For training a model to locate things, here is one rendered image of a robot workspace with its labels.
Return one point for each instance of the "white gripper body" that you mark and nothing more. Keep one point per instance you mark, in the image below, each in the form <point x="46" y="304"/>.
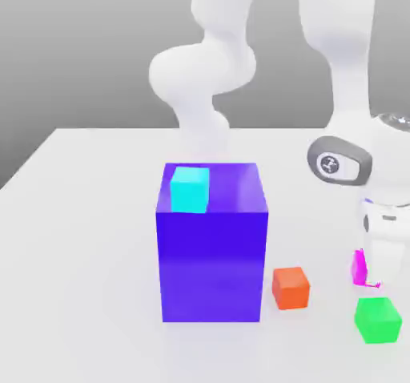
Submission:
<point x="386" y="256"/>

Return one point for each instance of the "small cyan cube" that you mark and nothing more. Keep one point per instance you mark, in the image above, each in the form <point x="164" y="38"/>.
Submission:
<point x="189" y="190"/>

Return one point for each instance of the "small orange cube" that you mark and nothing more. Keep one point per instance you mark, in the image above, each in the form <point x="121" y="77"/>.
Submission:
<point x="291" y="288"/>

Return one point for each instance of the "small magenta cube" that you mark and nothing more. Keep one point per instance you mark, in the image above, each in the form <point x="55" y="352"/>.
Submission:
<point x="358" y="267"/>

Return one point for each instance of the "large blue box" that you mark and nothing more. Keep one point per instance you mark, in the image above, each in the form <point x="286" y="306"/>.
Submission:
<point x="211" y="261"/>

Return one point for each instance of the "small green cube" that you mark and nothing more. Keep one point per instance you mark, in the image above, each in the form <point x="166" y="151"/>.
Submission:
<point x="378" y="320"/>

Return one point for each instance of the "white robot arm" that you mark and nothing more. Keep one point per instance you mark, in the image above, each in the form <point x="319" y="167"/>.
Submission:
<point x="205" y="69"/>

